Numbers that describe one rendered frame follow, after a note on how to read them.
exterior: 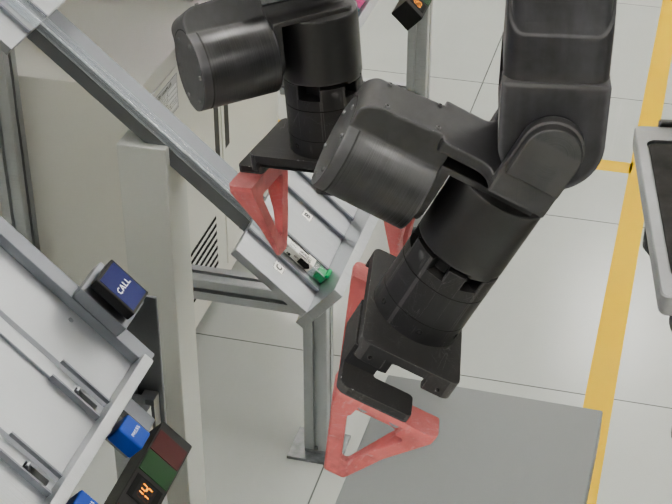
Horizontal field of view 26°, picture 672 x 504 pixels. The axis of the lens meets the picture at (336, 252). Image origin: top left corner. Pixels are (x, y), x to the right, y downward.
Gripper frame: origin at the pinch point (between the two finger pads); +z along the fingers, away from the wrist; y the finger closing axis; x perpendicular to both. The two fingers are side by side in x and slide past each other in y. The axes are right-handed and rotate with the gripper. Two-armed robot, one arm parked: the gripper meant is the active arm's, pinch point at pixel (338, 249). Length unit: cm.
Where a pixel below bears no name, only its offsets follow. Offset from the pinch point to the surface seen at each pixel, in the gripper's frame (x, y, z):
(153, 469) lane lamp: 5.8, -24.1, 31.1
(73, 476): -4.8, -25.3, 23.9
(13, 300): 7.8, -37.5, 15.2
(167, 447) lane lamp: 9.3, -24.3, 31.2
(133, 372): 10.3, -27.3, 23.4
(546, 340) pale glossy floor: 132, -18, 98
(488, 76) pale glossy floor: 237, -60, 93
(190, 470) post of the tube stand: 40, -42, 62
